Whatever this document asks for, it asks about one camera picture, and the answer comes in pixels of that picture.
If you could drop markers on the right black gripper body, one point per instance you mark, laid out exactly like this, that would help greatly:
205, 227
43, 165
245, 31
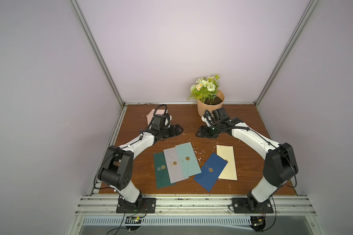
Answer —
207, 131

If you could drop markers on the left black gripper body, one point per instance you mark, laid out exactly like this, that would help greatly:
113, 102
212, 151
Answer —
164, 132

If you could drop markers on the pink envelope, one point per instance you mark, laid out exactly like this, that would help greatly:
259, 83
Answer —
151, 114

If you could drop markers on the mint green envelope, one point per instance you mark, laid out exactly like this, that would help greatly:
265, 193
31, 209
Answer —
188, 161

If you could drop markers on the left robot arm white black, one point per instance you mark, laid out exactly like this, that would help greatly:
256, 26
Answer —
117, 166

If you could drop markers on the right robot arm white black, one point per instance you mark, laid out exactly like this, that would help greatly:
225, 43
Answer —
279, 160

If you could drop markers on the cream yellow envelope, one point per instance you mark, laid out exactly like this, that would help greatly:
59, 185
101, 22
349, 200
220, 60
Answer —
227, 153

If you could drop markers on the navy blue envelope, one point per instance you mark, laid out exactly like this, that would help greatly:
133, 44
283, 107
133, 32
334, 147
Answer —
210, 171

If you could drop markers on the grey envelope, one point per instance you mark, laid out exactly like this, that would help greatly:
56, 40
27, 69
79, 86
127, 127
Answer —
173, 165

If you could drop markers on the dark green envelope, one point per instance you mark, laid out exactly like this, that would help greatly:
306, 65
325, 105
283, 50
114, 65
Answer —
161, 171

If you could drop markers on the artificial green flower plant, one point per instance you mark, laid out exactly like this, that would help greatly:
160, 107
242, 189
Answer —
205, 89

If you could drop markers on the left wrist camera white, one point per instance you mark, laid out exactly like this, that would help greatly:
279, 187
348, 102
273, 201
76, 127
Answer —
160, 122

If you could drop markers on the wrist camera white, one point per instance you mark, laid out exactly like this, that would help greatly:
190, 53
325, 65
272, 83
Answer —
216, 116
160, 122

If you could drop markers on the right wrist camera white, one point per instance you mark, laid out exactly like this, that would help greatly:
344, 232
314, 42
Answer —
216, 116

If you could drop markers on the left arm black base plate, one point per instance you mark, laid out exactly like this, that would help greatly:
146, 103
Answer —
142, 205

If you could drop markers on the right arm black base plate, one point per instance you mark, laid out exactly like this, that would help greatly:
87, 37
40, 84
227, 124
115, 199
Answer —
248, 205

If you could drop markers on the aluminium rail frame front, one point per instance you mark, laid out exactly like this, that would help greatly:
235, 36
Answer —
197, 204

